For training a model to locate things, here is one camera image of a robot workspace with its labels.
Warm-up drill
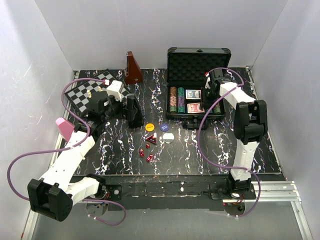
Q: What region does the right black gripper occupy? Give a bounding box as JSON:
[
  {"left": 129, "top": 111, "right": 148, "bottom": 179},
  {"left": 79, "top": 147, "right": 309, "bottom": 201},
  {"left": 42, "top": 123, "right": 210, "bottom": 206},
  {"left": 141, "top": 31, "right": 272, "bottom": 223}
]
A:
[{"left": 199, "top": 86, "right": 219, "bottom": 110}]

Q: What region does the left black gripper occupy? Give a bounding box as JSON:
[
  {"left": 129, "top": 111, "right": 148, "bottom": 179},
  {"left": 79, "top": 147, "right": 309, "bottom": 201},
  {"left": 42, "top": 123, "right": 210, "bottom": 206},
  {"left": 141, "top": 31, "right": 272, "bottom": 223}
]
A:
[{"left": 102, "top": 93, "right": 138, "bottom": 123}]

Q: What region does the red playing card deck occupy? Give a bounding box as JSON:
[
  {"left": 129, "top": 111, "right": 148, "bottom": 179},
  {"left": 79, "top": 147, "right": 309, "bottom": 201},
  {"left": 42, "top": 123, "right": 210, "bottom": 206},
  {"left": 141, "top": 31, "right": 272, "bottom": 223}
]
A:
[{"left": 187, "top": 102, "right": 205, "bottom": 114}]

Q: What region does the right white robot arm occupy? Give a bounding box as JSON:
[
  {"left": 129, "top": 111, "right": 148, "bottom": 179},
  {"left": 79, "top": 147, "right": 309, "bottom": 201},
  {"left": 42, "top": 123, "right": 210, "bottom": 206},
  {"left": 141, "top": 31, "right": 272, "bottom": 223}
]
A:
[{"left": 202, "top": 67, "right": 268, "bottom": 199}]

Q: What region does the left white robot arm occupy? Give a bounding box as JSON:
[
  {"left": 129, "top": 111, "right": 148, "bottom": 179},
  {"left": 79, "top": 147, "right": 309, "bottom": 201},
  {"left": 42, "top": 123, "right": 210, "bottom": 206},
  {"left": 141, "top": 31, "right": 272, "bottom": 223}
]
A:
[{"left": 27, "top": 90, "right": 124, "bottom": 222}]

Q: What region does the black white chessboard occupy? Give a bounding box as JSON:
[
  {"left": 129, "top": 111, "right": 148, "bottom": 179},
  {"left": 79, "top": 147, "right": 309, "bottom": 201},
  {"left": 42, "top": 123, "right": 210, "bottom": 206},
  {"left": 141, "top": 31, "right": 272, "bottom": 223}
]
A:
[{"left": 65, "top": 69, "right": 116, "bottom": 114}]

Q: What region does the black poker chip case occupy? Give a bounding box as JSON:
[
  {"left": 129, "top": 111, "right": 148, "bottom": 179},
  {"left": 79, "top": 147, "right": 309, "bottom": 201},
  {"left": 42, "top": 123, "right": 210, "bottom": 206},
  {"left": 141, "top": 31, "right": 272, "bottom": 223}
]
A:
[{"left": 165, "top": 47, "right": 232, "bottom": 130}]

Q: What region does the blue playing card deck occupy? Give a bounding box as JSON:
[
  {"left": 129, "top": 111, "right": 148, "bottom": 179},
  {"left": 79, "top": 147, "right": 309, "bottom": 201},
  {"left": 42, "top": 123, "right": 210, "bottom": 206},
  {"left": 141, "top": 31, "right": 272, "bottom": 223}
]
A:
[{"left": 185, "top": 89, "right": 202, "bottom": 100}]

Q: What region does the rightmost poker chip row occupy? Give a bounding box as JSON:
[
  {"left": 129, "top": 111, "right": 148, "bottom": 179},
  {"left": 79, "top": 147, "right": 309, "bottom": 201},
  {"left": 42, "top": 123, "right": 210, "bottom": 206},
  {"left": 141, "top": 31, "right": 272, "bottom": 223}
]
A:
[{"left": 212, "top": 102, "right": 221, "bottom": 115}]

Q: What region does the poker chip row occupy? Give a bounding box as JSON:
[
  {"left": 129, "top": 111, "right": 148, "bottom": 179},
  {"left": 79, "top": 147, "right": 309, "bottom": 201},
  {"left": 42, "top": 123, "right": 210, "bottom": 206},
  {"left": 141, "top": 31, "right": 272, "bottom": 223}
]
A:
[
  {"left": 169, "top": 86, "right": 177, "bottom": 114},
  {"left": 212, "top": 102, "right": 221, "bottom": 115}
]

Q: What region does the brown wooden metronome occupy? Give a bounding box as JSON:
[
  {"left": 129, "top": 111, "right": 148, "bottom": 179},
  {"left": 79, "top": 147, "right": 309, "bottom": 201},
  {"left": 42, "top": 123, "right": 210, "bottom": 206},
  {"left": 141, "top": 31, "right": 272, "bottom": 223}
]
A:
[{"left": 124, "top": 51, "right": 143, "bottom": 85}]

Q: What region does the green purple chip row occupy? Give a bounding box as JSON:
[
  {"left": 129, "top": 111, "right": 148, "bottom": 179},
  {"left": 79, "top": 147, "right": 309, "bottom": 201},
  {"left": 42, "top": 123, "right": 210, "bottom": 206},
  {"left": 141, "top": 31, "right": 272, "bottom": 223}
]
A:
[{"left": 177, "top": 87, "right": 185, "bottom": 114}]

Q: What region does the pink metronome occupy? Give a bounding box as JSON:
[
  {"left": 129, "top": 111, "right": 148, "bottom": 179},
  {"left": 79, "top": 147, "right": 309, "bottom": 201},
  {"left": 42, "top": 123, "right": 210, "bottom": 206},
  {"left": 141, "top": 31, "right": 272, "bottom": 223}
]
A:
[{"left": 55, "top": 117, "right": 75, "bottom": 142}]

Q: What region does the yellow big blind button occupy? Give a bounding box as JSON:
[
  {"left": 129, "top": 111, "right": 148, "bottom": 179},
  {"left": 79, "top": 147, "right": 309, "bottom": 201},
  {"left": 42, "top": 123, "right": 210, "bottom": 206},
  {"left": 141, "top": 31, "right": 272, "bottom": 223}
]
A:
[{"left": 145, "top": 123, "right": 155, "bottom": 132}]

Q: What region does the leftmost poker chip row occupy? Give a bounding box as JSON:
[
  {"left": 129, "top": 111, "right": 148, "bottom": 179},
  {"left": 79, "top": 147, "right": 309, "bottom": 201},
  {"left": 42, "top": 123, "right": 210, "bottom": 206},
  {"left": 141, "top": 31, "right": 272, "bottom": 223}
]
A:
[{"left": 169, "top": 86, "right": 177, "bottom": 114}]

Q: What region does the blue small blind button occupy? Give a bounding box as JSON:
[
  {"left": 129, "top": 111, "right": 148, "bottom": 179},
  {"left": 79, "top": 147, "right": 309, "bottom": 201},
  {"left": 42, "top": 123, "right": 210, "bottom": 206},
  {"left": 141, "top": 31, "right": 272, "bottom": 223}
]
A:
[{"left": 160, "top": 123, "right": 170, "bottom": 132}]

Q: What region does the clear dealer button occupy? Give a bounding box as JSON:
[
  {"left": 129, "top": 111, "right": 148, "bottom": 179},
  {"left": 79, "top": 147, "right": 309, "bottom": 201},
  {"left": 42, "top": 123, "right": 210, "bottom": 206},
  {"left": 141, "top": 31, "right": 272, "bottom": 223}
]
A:
[{"left": 162, "top": 132, "right": 175, "bottom": 144}]

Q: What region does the black front mounting bar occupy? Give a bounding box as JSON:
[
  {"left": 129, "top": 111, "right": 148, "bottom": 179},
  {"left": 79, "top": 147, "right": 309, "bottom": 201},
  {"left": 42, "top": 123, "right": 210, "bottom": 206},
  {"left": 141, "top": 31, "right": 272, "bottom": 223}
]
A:
[{"left": 74, "top": 173, "right": 241, "bottom": 211}]

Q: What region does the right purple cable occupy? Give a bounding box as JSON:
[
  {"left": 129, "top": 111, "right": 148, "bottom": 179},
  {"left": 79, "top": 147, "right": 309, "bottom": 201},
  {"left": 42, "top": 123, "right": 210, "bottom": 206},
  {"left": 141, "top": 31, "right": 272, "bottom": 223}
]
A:
[{"left": 197, "top": 67, "right": 262, "bottom": 218}]

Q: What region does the purple cable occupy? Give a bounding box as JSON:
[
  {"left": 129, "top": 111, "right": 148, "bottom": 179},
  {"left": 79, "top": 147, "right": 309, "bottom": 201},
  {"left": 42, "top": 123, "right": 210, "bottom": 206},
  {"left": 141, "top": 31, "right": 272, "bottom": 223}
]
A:
[
  {"left": 197, "top": 67, "right": 262, "bottom": 218},
  {"left": 6, "top": 77, "right": 127, "bottom": 226}
]

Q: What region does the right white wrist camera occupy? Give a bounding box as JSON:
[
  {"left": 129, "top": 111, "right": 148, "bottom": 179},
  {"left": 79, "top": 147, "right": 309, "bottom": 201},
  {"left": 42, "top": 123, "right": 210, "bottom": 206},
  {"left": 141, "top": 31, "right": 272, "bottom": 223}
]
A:
[{"left": 204, "top": 72, "right": 211, "bottom": 89}]

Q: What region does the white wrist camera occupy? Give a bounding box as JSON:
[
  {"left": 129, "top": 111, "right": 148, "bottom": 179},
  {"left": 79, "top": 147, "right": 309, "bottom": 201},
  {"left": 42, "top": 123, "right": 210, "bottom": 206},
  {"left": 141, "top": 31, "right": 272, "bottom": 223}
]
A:
[
  {"left": 204, "top": 72, "right": 211, "bottom": 89},
  {"left": 106, "top": 80, "right": 124, "bottom": 102}
]

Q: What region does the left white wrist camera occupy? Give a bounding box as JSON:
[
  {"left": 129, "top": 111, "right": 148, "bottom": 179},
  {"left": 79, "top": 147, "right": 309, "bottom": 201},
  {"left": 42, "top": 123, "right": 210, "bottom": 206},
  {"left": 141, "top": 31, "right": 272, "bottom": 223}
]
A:
[{"left": 106, "top": 80, "right": 124, "bottom": 102}]

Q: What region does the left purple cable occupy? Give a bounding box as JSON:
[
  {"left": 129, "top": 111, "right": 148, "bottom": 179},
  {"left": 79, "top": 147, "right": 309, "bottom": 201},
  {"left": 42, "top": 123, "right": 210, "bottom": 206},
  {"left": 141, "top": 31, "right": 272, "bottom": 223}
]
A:
[{"left": 6, "top": 77, "right": 127, "bottom": 226}]

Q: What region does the aluminium rail frame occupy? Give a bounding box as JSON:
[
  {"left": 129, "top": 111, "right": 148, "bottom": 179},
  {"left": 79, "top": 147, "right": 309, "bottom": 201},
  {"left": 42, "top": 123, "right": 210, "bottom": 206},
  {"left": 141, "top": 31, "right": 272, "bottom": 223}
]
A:
[{"left": 24, "top": 69, "right": 312, "bottom": 240}]

